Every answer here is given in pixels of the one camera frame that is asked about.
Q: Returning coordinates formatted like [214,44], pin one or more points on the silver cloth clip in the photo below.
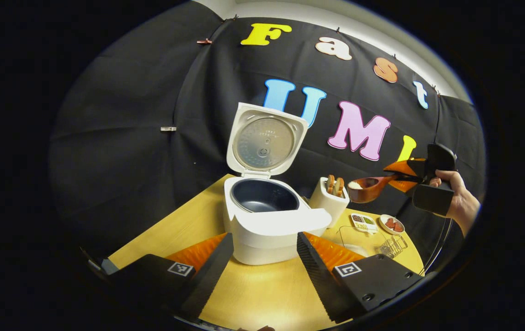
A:
[168,128]

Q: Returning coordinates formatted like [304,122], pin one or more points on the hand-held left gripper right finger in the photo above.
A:
[322,280]

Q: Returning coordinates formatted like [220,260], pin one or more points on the white rice cooker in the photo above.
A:
[267,230]

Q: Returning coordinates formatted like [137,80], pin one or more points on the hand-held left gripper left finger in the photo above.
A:
[207,280]

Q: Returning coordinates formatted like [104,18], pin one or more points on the scoop of white rice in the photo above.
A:
[355,185]

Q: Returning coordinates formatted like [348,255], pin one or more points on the red cloth clip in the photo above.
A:
[204,41]

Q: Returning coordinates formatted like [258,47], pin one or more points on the white rice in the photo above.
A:
[355,249]

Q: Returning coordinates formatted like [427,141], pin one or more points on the white toaster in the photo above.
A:
[327,204]

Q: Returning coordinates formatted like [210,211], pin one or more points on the red meat piece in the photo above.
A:
[398,227]
[390,223]

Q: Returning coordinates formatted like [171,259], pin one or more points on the brown wooden spoon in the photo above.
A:
[367,192]

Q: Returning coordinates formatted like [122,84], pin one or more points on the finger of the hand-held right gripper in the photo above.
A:
[405,168]
[405,185]

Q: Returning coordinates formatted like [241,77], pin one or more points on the white divided bean dish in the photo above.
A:
[364,223]

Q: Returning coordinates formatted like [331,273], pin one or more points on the toasted bread slice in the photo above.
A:
[330,184]
[339,187]

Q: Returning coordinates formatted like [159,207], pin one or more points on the black backdrop cloth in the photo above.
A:
[120,115]

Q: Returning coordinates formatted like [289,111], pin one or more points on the clear plastic container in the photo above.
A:
[350,235]

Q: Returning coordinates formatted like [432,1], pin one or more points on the white round plate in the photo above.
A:
[383,225]

